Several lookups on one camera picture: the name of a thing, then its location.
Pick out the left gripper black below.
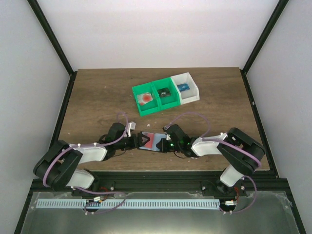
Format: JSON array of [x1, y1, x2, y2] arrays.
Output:
[[115, 134, 151, 151]]

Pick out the black leather card holder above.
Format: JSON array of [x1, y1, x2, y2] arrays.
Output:
[[139, 133, 166, 152]]

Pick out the red striped credit card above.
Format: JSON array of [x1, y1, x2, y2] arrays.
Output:
[[143, 132, 159, 151]]

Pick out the white red April card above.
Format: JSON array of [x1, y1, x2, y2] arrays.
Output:
[[136, 92, 154, 106]]

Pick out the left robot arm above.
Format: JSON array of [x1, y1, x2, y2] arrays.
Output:
[[33, 122, 151, 197]]

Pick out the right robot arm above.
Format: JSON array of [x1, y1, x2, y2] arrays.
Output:
[[156, 124, 266, 196]]

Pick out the black card in bin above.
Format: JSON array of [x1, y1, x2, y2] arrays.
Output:
[[157, 88, 171, 98]]

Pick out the blue card in bin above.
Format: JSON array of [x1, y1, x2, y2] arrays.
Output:
[[177, 83, 190, 92]]

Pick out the large green storage bin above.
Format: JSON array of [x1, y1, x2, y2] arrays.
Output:
[[132, 82, 161, 117]]

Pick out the middle green storage bin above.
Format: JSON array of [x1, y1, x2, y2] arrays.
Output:
[[152, 78, 180, 110]]

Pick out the white storage bin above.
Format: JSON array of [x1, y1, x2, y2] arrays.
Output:
[[171, 72, 200, 105]]

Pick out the metal front plate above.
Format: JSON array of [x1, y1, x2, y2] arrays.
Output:
[[19, 192, 300, 234]]

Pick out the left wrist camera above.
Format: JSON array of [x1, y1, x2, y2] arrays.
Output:
[[126, 121, 136, 137]]

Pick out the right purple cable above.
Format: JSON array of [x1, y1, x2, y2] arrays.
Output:
[[162, 111, 263, 215]]

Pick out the left black side rail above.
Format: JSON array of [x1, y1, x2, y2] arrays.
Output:
[[40, 72, 78, 178]]

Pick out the black side rail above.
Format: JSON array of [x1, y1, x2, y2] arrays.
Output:
[[240, 70, 279, 177], [40, 72, 78, 178]]

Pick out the right black side rail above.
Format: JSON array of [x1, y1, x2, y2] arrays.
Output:
[[240, 70, 279, 177]]

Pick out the light blue cable duct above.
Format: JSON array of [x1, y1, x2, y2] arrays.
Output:
[[35, 198, 220, 210]]

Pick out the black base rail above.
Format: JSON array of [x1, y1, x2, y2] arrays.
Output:
[[31, 170, 291, 198]]

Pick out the black frame post left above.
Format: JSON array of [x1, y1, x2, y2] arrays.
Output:
[[27, 0, 75, 76]]

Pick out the black frame post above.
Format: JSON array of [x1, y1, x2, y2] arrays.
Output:
[[27, 0, 75, 76], [240, 0, 289, 75]]

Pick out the black frame post right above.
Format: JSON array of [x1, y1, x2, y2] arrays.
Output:
[[240, 0, 289, 75]]

